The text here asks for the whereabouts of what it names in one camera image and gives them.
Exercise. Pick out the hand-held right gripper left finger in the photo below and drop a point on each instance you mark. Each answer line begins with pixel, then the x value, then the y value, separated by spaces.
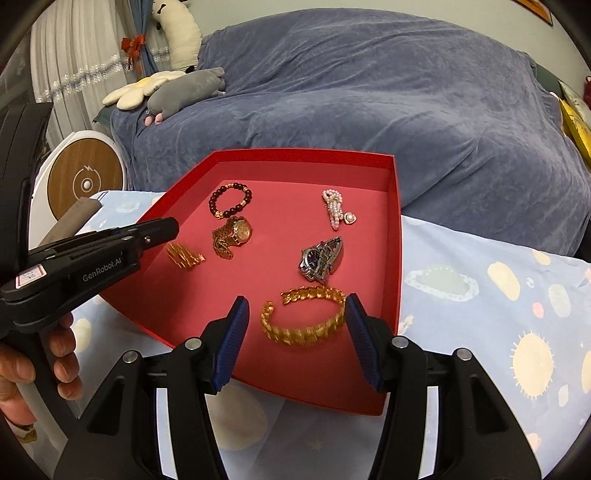
pixel 231 344

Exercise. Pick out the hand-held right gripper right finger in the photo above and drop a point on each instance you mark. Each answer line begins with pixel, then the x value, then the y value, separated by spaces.
pixel 362 344

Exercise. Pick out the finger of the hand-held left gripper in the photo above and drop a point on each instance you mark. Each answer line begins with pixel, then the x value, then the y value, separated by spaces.
pixel 154 233

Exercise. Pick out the gold wristwatch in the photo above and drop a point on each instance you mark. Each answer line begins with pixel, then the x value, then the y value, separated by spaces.
pixel 240 229

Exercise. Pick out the silver wristwatch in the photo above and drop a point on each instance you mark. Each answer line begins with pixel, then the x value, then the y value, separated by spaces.
pixel 316 258

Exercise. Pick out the red shallow box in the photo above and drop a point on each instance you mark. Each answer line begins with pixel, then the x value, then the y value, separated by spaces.
pixel 272 240

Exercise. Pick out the person's left hand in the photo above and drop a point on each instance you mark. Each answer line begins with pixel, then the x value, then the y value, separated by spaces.
pixel 64 360

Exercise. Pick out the brown flat case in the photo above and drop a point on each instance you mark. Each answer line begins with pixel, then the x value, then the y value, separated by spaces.
pixel 69 221

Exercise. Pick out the white device with wooden disc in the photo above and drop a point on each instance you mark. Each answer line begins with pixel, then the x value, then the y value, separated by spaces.
pixel 64 180

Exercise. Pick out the planet print tablecloth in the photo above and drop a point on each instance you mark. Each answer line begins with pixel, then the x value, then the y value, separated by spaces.
pixel 461 277

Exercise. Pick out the flower plush cushion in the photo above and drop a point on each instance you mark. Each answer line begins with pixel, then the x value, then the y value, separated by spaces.
pixel 134 92

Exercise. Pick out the grey plush toy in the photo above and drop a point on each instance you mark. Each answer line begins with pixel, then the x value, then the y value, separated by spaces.
pixel 184 87

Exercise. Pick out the red bow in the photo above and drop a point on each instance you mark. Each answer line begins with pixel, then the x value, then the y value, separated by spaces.
pixel 133 46

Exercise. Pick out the white sheer curtain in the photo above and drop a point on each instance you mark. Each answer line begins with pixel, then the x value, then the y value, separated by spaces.
pixel 69 55

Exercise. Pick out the white plush toy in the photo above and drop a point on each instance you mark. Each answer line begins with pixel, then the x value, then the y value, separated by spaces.
pixel 182 37

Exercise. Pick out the blue curtain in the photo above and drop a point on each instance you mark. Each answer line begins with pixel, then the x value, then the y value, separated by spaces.
pixel 145 23

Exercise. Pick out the blue velvet blanket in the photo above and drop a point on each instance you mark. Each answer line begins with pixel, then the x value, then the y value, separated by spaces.
pixel 369 92

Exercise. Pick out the yellow pillow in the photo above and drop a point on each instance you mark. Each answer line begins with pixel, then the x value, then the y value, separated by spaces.
pixel 577 129

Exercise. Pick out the green sofa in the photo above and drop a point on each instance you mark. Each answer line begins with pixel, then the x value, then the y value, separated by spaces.
pixel 545 76

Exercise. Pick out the grey floral pillow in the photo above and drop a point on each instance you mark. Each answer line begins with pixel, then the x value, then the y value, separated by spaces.
pixel 572 94

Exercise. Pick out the framed wall picture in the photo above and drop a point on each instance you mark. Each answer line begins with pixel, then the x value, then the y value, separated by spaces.
pixel 533 9

